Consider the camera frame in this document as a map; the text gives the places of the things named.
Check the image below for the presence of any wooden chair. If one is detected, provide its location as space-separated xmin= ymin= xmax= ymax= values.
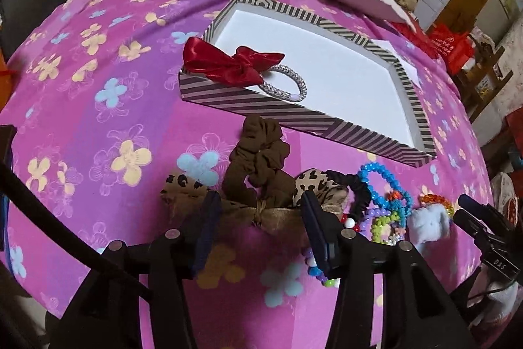
xmin=458 ymin=30 xmax=515 ymax=121

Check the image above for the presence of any brown scrunchie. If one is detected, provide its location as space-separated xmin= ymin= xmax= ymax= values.
xmin=223 ymin=115 xmax=292 ymax=208

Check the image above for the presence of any green bead bracelet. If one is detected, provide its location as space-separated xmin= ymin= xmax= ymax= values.
xmin=370 ymin=216 xmax=407 ymax=245

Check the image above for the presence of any mixed colour bead bracelet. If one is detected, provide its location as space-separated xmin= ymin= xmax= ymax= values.
xmin=304 ymin=212 xmax=368 ymax=289

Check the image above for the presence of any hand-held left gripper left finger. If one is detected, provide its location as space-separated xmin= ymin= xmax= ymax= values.
xmin=49 ymin=191 xmax=223 ymax=349

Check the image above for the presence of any white paper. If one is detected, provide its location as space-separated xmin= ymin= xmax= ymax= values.
xmin=370 ymin=39 xmax=421 ymax=88

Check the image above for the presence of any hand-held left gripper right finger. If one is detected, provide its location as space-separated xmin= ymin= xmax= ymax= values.
xmin=300 ymin=190 xmax=479 ymax=349

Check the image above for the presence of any red frilled cushion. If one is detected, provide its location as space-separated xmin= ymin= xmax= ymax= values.
xmin=388 ymin=22 xmax=444 ymax=59

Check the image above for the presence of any leopard print bow clip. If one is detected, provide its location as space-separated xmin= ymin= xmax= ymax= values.
xmin=160 ymin=168 xmax=350 ymax=229

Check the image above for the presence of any red shopping bag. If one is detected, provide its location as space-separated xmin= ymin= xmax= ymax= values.
xmin=429 ymin=24 xmax=477 ymax=74

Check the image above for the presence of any striped cardboard box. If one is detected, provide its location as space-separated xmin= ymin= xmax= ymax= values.
xmin=178 ymin=0 xmax=438 ymax=168

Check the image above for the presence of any rainbow bead bracelet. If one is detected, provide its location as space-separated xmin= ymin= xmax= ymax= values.
xmin=419 ymin=194 xmax=455 ymax=219

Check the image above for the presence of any flower bead bracelet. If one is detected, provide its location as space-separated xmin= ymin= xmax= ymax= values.
xmin=384 ymin=189 xmax=411 ymax=211

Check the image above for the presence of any blue bead bracelet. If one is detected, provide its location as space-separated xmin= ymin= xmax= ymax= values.
xmin=359 ymin=162 xmax=411 ymax=219

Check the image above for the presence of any purple bead bracelet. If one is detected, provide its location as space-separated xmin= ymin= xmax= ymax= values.
xmin=365 ymin=208 xmax=393 ymax=223

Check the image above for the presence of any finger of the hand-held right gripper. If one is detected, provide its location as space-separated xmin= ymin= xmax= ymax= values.
xmin=454 ymin=210 xmax=497 ymax=249
xmin=458 ymin=194 xmax=511 ymax=235

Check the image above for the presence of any pink floral bedsheet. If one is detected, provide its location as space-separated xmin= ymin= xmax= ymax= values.
xmin=0 ymin=0 xmax=495 ymax=349

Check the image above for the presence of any light blue fluffy scrunchie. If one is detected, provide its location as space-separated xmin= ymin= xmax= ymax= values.
xmin=409 ymin=206 xmax=452 ymax=245

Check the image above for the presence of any black scrunchie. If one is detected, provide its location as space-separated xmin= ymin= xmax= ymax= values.
xmin=327 ymin=170 xmax=370 ymax=219

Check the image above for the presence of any red bow hair tie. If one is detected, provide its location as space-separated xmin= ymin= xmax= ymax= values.
xmin=182 ymin=37 xmax=308 ymax=103

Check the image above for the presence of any black cable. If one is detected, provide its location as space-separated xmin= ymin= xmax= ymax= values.
xmin=0 ymin=161 xmax=153 ymax=301

